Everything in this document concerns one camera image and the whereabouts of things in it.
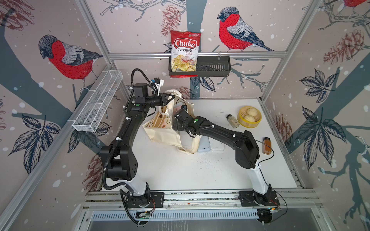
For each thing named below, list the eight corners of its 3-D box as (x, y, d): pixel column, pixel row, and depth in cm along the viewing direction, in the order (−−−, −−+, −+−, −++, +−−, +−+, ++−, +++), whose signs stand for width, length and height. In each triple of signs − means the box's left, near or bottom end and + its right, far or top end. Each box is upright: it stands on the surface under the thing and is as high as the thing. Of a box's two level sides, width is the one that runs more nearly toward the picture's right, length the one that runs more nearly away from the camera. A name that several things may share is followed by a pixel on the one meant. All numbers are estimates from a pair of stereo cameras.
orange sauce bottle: (261, 153, 93) (264, 151, 90) (262, 139, 100) (264, 136, 97) (269, 155, 91) (272, 153, 89) (269, 141, 99) (271, 138, 96)
